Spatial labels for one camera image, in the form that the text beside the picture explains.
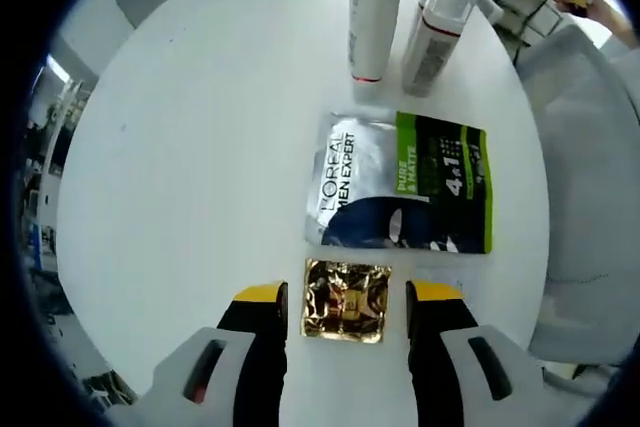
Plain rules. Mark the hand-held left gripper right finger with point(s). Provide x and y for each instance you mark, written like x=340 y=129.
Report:
x=430 y=337

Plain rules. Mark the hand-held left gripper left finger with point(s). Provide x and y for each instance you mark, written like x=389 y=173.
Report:
x=260 y=337

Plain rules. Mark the gold skincare sachet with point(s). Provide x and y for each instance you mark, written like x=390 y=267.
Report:
x=345 y=302

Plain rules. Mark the silver clear-capped skincare bottle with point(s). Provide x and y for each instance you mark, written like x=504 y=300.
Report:
x=430 y=62

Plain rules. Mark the white skincare tube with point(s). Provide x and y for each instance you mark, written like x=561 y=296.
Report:
x=372 y=22

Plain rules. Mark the green silver skincare mask packet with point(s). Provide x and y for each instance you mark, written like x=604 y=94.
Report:
x=400 y=182

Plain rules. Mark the white desk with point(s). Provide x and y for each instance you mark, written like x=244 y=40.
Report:
x=525 y=22

